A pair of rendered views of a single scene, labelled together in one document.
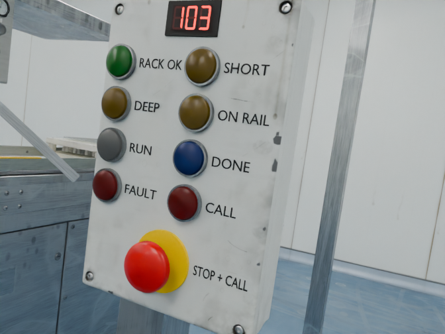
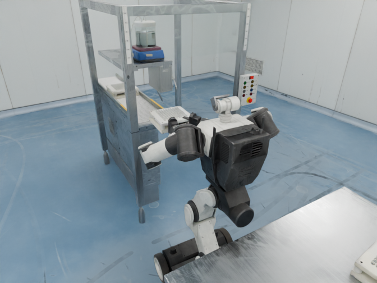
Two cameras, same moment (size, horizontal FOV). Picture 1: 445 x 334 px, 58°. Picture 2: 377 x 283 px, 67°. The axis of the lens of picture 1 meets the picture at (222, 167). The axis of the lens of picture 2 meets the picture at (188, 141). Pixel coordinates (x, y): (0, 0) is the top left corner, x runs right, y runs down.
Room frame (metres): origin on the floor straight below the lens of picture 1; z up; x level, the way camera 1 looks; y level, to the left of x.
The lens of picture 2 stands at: (-0.58, 2.27, 1.85)
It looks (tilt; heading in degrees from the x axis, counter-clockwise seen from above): 28 degrees down; 305
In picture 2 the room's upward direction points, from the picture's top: 1 degrees clockwise
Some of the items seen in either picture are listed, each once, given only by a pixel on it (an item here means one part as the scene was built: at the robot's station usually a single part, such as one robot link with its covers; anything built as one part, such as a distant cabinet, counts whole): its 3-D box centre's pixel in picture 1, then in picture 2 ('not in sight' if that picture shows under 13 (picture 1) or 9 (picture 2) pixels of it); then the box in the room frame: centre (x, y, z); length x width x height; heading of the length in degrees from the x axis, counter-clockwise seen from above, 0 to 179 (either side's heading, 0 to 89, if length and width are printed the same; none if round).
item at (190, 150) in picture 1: (189, 158); not in sight; (0.31, 0.03, 1.08); 0.03 x 0.01 x 0.03; 65
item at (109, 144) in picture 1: (110, 144); not in sight; (0.35, 0.10, 1.08); 0.03 x 0.01 x 0.03; 65
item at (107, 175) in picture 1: (105, 185); not in sight; (0.35, 0.10, 1.05); 0.03 x 0.01 x 0.03; 65
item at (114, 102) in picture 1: (114, 103); not in sight; (0.35, 0.10, 1.12); 0.03 x 0.01 x 0.03; 65
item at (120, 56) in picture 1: (119, 61); not in sight; (0.35, 0.10, 1.15); 0.03 x 0.01 x 0.03; 65
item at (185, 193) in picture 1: (183, 203); not in sight; (0.31, 0.03, 1.05); 0.03 x 0.01 x 0.03; 65
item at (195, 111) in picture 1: (195, 112); not in sight; (0.31, 0.03, 1.12); 0.03 x 0.01 x 0.03; 65
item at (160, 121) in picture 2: not in sight; (171, 115); (0.54, 0.85, 1.07); 0.25 x 0.24 x 0.02; 61
